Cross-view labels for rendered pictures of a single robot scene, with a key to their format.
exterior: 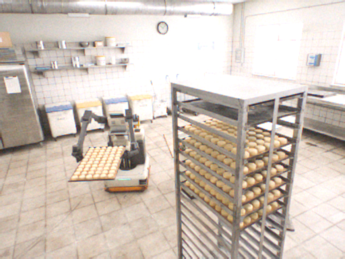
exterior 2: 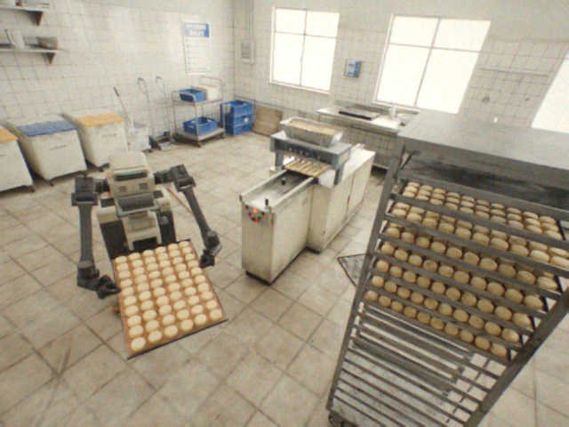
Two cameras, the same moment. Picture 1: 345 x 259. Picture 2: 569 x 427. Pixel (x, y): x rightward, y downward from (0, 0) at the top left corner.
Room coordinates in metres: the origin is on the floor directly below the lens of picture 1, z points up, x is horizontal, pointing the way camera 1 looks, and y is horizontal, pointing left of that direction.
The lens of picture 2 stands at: (0.90, 0.83, 2.09)
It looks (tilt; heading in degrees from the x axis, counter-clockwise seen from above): 32 degrees down; 328
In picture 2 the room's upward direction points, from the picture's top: 5 degrees clockwise
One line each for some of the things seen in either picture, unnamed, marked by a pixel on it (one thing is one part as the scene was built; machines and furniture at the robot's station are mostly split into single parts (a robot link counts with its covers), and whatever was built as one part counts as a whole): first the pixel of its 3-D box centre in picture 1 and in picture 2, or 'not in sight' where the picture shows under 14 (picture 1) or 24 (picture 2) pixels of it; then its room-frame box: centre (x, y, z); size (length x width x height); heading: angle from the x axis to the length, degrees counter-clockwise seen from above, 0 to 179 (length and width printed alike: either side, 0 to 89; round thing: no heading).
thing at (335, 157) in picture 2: not in sight; (308, 157); (3.27, -0.84, 1.01); 0.72 x 0.33 x 0.34; 29
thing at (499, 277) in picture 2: (205, 154); (458, 261); (1.33, -0.18, 1.41); 0.64 x 0.03 x 0.03; 31
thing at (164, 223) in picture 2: not in sight; (151, 235); (3.11, 0.70, 0.61); 0.28 x 0.27 x 0.25; 91
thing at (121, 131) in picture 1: (118, 134); (138, 210); (2.98, 0.75, 0.93); 0.28 x 0.16 x 0.22; 91
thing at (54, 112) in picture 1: (61, 121); not in sight; (5.40, 2.68, 0.38); 0.64 x 0.54 x 0.77; 29
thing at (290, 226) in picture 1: (271, 210); (367, 274); (2.46, -1.16, 0.02); 0.60 x 0.40 x 0.03; 168
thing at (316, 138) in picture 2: not in sight; (311, 132); (3.27, -0.84, 1.25); 0.56 x 0.29 x 0.14; 29
